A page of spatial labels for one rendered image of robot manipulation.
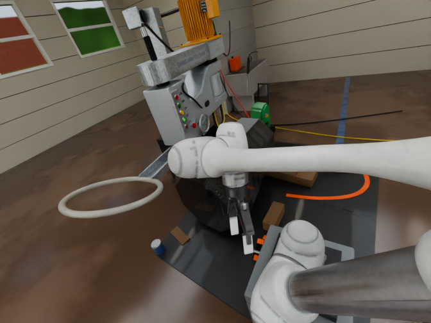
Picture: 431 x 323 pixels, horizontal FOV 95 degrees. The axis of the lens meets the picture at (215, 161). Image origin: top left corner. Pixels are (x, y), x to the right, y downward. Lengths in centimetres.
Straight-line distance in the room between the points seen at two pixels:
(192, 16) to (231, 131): 138
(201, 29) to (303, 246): 166
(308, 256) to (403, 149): 49
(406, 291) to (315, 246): 42
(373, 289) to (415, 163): 22
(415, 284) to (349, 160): 21
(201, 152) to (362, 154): 34
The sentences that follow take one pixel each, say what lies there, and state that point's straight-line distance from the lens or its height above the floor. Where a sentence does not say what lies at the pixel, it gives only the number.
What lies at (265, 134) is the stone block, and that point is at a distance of 226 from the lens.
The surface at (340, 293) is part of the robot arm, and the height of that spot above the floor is 129.
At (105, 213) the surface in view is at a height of 125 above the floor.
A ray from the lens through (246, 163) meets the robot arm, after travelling 45.
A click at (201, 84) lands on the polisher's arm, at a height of 143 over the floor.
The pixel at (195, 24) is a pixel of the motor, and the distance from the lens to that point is 188.
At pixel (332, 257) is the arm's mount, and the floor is 84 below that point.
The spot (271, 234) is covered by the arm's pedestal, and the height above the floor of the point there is 80.
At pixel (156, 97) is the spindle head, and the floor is 149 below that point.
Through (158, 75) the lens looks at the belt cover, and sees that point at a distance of 132.
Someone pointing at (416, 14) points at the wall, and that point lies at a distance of 636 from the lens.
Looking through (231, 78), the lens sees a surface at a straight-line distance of 464.
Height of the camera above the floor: 178
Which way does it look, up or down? 33 degrees down
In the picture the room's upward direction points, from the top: 15 degrees counter-clockwise
